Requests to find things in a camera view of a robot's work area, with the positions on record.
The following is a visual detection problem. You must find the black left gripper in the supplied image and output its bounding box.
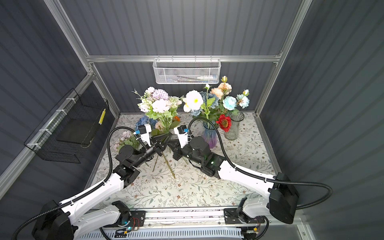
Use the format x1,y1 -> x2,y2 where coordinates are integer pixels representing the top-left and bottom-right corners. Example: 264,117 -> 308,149
132,132 -> 171,171

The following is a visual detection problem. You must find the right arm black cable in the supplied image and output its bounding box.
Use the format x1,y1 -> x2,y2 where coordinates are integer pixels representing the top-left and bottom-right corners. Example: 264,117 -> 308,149
187,116 -> 334,211

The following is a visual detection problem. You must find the aluminium front rail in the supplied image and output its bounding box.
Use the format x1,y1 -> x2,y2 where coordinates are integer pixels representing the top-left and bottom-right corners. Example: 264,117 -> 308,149
59,205 -> 301,229

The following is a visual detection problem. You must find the mixed flower bouquet pile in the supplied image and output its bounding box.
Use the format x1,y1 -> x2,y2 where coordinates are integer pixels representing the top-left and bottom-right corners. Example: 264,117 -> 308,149
113,115 -> 182,179

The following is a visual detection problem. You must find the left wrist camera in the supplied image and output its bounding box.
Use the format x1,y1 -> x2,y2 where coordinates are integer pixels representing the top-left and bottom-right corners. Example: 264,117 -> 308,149
135,124 -> 152,148

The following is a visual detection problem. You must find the white wire mesh basket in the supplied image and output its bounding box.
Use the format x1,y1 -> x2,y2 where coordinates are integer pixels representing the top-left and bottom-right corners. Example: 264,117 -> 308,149
153,59 -> 222,85

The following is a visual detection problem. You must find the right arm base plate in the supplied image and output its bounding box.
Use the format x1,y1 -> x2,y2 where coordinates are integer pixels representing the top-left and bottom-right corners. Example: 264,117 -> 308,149
224,208 -> 266,225

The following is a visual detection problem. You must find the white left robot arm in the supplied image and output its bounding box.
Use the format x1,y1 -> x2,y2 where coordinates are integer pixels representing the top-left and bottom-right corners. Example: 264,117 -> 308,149
32,133 -> 171,240

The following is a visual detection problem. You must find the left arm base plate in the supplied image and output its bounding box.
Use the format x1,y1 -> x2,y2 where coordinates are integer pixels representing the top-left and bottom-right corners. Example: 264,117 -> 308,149
104,211 -> 147,229

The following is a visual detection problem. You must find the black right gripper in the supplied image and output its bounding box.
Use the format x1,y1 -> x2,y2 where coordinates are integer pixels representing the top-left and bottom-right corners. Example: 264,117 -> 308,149
167,138 -> 204,166

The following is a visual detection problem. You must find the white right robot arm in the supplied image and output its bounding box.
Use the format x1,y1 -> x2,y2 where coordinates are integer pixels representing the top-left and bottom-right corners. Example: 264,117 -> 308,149
168,137 -> 300,224

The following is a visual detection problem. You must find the light blue flower stem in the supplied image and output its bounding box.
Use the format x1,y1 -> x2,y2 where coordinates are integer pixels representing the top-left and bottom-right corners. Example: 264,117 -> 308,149
223,89 -> 250,116

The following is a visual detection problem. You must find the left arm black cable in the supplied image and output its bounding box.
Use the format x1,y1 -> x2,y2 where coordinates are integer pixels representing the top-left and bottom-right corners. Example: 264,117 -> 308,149
11,125 -> 142,240

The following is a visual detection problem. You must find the blue purple glass vase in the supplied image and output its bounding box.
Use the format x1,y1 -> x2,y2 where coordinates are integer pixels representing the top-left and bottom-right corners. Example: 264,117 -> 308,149
202,122 -> 218,149

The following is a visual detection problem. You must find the white small flower stem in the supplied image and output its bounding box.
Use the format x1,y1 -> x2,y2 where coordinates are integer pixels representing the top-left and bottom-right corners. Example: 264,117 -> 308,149
183,84 -> 210,114

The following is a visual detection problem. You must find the peach pink rose stem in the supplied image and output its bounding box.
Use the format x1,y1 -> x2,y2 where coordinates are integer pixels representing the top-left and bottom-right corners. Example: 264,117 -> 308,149
210,76 -> 232,100

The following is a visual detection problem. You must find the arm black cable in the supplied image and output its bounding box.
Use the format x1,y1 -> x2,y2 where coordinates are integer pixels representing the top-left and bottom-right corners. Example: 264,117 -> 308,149
11,125 -> 142,240
187,116 -> 334,211

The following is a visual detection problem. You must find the lilac white mixed bouquet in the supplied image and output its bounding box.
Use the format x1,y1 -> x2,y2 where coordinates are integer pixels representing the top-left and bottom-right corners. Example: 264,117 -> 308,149
133,87 -> 182,133

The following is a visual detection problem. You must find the clear ribbed glass vase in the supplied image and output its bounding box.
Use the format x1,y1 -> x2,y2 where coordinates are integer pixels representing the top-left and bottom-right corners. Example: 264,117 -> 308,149
225,112 -> 245,141

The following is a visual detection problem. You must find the black wire wall basket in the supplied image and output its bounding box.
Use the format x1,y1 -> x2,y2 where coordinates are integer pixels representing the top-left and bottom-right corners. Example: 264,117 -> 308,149
24,91 -> 109,164

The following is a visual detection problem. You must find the red sunflower stem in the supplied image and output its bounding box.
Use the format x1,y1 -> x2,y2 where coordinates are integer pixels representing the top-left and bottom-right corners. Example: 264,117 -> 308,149
216,115 -> 232,133

